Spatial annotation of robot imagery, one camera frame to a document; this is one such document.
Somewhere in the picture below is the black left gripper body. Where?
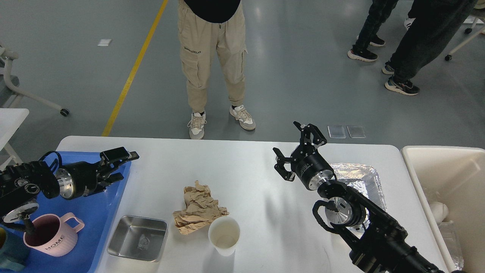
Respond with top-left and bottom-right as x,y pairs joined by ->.
55,162 -> 108,200

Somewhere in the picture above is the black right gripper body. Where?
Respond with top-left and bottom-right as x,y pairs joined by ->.
292,152 -> 335,191

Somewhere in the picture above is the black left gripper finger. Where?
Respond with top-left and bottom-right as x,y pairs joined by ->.
99,147 -> 140,169
97,173 -> 124,190

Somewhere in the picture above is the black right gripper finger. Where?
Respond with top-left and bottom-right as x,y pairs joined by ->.
293,121 -> 327,155
272,147 -> 296,182

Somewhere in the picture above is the pink ribbed mug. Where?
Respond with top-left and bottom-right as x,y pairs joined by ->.
23,212 -> 85,256

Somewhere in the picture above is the square steel tray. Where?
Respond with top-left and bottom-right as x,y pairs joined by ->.
107,215 -> 168,262

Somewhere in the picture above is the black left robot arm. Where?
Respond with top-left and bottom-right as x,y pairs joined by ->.
0,147 -> 139,235

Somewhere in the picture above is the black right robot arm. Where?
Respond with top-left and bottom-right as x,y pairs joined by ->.
273,121 -> 440,273

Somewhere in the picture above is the blue plastic tray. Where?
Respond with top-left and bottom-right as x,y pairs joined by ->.
23,162 -> 131,273

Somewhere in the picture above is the aluminium foil tray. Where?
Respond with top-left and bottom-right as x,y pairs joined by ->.
325,163 -> 387,224

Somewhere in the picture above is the white paper cup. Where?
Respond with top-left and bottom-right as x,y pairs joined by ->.
208,216 -> 241,256

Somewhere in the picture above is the crumpled brown paper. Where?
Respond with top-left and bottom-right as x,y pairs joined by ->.
172,181 -> 229,235

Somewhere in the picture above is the white side table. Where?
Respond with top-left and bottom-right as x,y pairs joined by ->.
0,108 -> 29,171

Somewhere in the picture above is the grey chair base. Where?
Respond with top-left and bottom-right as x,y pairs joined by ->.
1,46 -> 70,116

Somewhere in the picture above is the beige plastic bin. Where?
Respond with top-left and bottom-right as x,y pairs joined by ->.
401,146 -> 485,273

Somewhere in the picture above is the clear plastic bottle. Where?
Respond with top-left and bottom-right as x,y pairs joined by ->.
438,221 -> 464,270

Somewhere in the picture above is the bystander in dark trousers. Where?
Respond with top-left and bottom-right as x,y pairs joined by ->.
383,0 -> 477,96

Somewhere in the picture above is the person in beige trousers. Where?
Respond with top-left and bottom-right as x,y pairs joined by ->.
177,0 -> 256,140

